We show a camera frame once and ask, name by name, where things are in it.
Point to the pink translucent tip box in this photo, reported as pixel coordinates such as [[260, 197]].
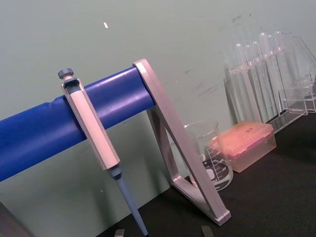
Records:
[[249, 145]]

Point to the white and grey pipette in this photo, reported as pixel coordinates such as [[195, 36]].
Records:
[[91, 123]]

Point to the clear glass beaker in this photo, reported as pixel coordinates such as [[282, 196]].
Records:
[[217, 170]]

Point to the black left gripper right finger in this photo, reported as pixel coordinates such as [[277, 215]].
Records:
[[207, 232]]

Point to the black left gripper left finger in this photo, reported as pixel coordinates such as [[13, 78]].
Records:
[[120, 233]]

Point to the clear acrylic tube rack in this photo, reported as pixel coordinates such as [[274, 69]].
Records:
[[293, 106]]

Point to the clear glass test tube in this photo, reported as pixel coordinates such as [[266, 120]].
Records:
[[270, 45], [256, 50], [279, 40], [248, 54], [263, 44], [239, 56]]

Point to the blue bar pipette stand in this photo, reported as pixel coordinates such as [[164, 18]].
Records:
[[37, 133]]

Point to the black table cloth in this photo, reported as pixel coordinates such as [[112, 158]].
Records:
[[266, 197]]

